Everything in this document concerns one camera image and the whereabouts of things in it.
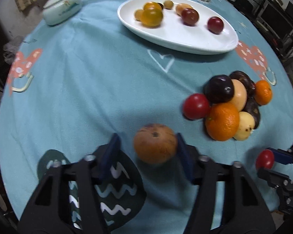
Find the dark purple plum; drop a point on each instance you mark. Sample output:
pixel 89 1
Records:
pixel 218 89
pixel 160 5

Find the yellow-orange tomato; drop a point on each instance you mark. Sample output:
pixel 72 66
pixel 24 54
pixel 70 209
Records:
pixel 151 17

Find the large orange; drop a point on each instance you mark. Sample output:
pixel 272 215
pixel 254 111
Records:
pixel 222 121

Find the tan speckled round fruit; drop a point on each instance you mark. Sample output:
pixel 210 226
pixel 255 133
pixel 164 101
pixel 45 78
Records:
pixel 180 7

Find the red tomato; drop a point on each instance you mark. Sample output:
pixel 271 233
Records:
pixel 265 159
pixel 196 106

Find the white oval plate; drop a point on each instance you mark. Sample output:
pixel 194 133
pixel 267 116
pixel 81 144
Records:
pixel 175 36

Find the black hat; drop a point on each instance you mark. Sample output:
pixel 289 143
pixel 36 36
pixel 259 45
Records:
pixel 243 2

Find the small tan longan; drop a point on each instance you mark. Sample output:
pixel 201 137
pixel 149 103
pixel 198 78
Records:
pixel 168 4
pixel 138 14

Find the tan pear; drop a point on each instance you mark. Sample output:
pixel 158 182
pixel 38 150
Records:
pixel 239 95

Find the large dark red plum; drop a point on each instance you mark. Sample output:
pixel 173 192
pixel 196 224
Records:
pixel 190 17

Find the yellow spotted potato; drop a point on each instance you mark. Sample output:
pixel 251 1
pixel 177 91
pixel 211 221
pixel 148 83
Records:
pixel 245 126

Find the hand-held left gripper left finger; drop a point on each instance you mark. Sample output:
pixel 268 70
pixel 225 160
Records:
pixel 109 153

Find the orange mandarin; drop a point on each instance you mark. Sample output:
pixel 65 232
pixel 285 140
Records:
pixel 263 92

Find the large tan speckled fruit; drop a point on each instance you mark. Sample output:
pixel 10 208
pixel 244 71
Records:
pixel 155 146

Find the orange tomato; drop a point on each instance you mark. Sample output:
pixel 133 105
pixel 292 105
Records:
pixel 150 5

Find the black monitor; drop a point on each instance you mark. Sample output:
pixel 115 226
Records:
pixel 277 19

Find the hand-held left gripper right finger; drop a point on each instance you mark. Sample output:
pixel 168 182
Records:
pixel 184 158

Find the pale green lidded ceramic jar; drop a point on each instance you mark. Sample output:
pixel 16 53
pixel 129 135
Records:
pixel 61 9

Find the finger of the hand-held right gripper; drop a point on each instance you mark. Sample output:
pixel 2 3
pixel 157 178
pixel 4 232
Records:
pixel 282 156
pixel 273 177

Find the clear plastic bag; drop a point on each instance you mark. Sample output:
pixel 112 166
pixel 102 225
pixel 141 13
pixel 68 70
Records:
pixel 13 48

